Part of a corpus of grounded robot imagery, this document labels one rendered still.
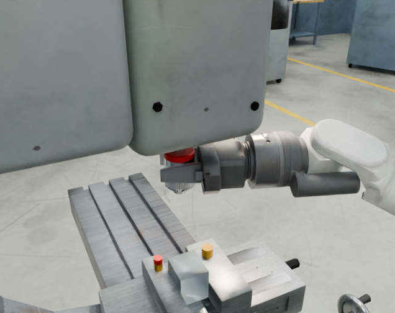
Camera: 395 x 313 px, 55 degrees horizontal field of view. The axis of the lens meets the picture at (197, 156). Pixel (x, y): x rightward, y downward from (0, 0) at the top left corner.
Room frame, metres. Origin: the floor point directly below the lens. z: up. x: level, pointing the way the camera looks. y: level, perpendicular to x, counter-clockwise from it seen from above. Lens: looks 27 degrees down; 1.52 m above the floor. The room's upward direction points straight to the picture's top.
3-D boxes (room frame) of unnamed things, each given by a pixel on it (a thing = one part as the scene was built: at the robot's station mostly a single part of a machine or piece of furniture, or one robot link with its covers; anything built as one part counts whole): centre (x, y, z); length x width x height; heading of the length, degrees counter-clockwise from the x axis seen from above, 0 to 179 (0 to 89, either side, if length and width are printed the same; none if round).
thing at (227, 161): (0.52, -0.06, 1.24); 0.13 x 0.12 x 0.10; 6
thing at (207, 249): (0.55, -0.02, 1.05); 0.02 x 0.02 x 0.02
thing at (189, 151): (0.52, 0.03, 1.26); 0.05 x 0.05 x 0.01
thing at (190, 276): (0.49, 0.02, 1.03); 0.06 x 0.05 x 0.06; 25
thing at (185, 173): (0.48, 0.02, 1.24); 0.06 x 0.02 x 0.03; 96
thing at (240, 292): (0.52, -0.03, 1.02); 0.15 x 0.06 x 0.04; 25
